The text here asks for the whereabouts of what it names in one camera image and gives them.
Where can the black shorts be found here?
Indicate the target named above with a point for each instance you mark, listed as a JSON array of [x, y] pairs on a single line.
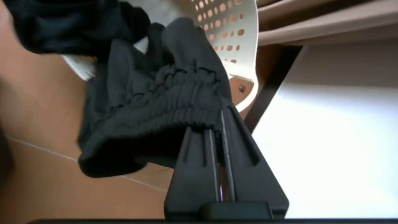
[[149, 118]]

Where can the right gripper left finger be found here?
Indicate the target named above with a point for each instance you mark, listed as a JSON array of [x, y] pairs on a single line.
[[192, 186]]

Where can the black garment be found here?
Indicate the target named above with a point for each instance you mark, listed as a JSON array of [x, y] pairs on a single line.
[[68, 25]]

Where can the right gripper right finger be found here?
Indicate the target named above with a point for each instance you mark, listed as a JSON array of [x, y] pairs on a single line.
[[248, 186]]

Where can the brown curtain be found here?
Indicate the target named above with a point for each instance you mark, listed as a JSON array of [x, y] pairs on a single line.
[[326, 21]]

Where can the white laundry basket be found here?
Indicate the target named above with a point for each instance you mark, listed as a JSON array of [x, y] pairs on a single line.
[[242, 53]]

